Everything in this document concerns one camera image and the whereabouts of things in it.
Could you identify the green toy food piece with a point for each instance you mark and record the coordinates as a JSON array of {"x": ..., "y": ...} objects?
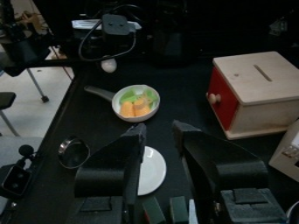
[{"x": 126, "y": 96}]

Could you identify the grey tripod leg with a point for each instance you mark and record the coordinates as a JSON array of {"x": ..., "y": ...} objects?
[{"x": 38, "y": 86}]

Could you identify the dark green block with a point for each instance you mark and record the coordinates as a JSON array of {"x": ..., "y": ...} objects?
[
  {"x": 179, "y": 210},
  {"x": 154, "y": 211}
]

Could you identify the white toy appliance with buttons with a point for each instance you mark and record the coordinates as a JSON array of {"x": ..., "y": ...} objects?
[{"x": 287, "y": 154}]

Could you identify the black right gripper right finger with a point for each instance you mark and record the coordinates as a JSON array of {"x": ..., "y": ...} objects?
[{"x": 222, "y": 172}]

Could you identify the wooden box with red drawer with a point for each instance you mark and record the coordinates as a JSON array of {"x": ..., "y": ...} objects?
[{"x": 253, "y": 93}]

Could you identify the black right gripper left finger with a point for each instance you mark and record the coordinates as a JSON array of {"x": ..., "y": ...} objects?
[{"x": 104, "y": 175}]

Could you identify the orange toy food piece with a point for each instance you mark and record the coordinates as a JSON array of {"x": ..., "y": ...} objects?
[{"x": 128, "y": 110}]

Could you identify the white block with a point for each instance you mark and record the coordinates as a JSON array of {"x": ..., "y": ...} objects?
[{"x": 193, "y": 213}]

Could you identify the black chair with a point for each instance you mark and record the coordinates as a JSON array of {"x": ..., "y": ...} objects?
[{"x": 6, "y": 108}]

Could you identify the black camera with microphone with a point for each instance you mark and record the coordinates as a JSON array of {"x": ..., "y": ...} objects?
[{"x": 15, "y": 178}]

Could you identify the small white plate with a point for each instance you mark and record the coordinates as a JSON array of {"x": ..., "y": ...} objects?
[{"x": 151, "y": 170}]

